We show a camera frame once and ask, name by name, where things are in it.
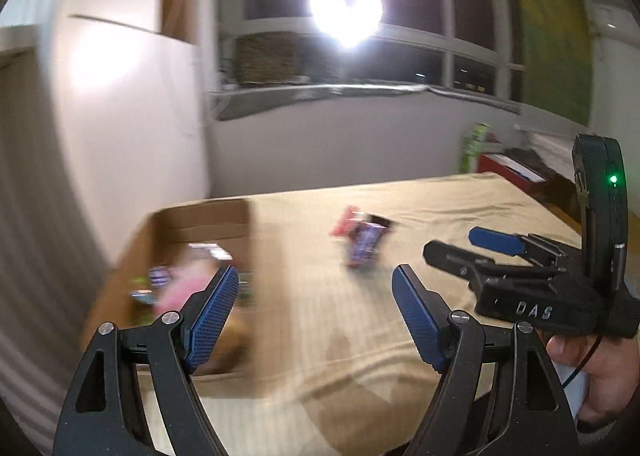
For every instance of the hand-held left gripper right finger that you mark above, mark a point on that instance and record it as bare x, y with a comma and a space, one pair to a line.
417, 321

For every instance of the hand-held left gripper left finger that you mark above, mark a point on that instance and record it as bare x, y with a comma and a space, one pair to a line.
212, 321

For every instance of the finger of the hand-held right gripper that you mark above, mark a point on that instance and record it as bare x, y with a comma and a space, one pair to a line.
495, 238
460, 261

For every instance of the pink packet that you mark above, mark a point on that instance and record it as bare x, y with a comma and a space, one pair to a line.
185, 286

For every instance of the purple snack packet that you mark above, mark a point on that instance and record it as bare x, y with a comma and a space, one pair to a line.
365, 246

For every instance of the cardboard box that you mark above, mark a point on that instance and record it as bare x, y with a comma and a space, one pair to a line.
210, 216

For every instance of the person's right hand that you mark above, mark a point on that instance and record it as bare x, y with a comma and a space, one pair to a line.
610, 376

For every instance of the red box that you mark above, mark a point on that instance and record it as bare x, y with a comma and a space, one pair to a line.
505, 166

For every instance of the green snack bag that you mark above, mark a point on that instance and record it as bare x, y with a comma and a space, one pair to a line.
472, 146

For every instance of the red snack packet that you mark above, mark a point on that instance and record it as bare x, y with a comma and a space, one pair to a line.
345, 223

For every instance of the white ribbed panel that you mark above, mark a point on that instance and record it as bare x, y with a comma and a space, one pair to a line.
35, 261

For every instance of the green curtain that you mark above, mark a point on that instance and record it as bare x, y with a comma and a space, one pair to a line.
555, 36

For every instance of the white cabinet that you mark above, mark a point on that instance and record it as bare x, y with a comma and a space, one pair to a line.
125, 111

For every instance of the grey window sill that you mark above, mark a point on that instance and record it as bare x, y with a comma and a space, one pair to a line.
300, 96

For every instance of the leopard print box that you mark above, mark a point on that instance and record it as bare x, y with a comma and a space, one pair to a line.
267, 61

